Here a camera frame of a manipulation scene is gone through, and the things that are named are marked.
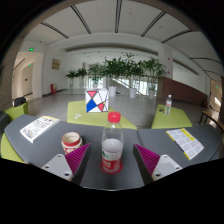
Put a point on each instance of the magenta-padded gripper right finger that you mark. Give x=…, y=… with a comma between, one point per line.
x=165, y=166

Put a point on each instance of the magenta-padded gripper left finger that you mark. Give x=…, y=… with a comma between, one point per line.
x=58, y=166

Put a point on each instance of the clear red-capped water bottle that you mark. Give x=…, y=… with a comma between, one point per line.
x=112, y=150

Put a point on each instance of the red and white paper cup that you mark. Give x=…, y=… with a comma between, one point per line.
x=71, y=141

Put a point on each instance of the white and yellow leaflet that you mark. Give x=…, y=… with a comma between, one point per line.
x=185, y=143

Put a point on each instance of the colourful printed magazine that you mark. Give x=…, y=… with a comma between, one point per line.
x=38, y=128

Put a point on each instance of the lime green table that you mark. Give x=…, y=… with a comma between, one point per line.
x=173, y=120
x=86, y=118

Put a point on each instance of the lime green seat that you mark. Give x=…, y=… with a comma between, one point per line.
x=8, y=150
x=16, y=112

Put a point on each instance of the small clear plastic bottle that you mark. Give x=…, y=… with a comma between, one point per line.
x=168, y=106

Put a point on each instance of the wooden bench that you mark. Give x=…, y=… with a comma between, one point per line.
x=211, y=116

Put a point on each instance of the black bag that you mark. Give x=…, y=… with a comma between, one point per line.
x=19, y=101

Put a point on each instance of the white cube with coloured triangles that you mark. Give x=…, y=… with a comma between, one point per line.
x=96, y=100

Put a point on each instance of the red floor bin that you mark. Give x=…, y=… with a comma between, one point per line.
x=53, y=88

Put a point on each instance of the group of potted green plants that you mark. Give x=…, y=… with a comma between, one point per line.
x=116, y=68

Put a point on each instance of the green exit sign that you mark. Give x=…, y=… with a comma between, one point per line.
x=31, y=49

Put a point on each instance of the framed wall picture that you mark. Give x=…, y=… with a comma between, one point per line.
x=56, y=64

